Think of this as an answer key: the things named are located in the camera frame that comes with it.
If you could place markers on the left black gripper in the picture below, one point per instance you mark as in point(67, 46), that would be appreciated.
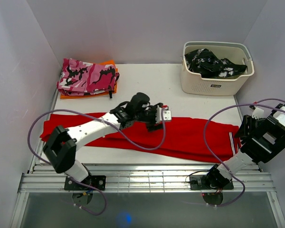
point(150, 126)

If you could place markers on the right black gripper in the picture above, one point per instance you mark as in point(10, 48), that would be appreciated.
point(242, 131)

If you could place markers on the red trousers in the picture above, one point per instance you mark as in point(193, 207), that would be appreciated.
point(186, 138)

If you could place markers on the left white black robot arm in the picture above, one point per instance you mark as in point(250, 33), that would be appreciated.
point(63, 143)

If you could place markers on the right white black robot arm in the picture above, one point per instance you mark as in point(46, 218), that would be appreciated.
point(262, 139)

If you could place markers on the orange folded trousers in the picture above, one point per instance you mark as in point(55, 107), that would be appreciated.
point(85, 97)

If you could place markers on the black white floral trousers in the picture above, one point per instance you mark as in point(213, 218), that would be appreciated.
point(204, 62)

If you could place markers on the pink camouflage folded trousers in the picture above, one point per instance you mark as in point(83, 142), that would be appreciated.
point(88, 77)

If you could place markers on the cream perforated plastic basket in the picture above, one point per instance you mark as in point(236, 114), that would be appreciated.
point(193, 83)

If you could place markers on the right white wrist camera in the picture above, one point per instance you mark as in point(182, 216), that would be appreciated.
point(257, 113)

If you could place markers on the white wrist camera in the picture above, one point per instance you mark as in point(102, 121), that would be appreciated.
point(163, 114)
point(257, 113)

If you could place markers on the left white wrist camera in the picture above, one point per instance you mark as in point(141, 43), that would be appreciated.
point(163, 114)

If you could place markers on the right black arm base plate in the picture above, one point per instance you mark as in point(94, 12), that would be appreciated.
point(198, 182)

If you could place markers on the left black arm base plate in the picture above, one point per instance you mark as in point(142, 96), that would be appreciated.
point(97, 181)

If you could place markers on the aluminium rail frame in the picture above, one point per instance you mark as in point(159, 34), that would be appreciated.
point(147, 196)

